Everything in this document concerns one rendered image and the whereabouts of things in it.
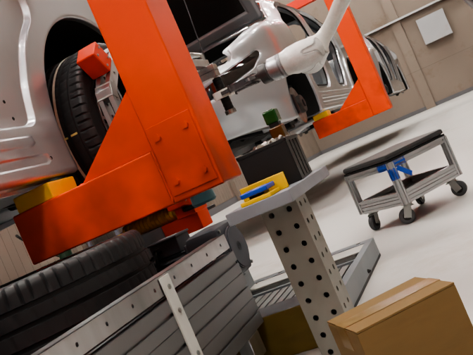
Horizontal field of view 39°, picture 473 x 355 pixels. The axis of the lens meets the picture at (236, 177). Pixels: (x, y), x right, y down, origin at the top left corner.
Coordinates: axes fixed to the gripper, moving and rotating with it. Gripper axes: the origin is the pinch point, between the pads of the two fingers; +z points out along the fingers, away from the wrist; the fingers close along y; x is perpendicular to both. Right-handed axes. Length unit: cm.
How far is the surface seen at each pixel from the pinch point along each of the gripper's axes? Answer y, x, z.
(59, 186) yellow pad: -70, -12, 36
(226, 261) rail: -77, -51, -8
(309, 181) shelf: -77, -39, -38
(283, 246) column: -83, -52, -27
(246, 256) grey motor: -46, -55, -1
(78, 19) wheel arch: -14, 48, 37
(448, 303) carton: -115, -68, -63
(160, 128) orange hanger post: -76, -10, -6
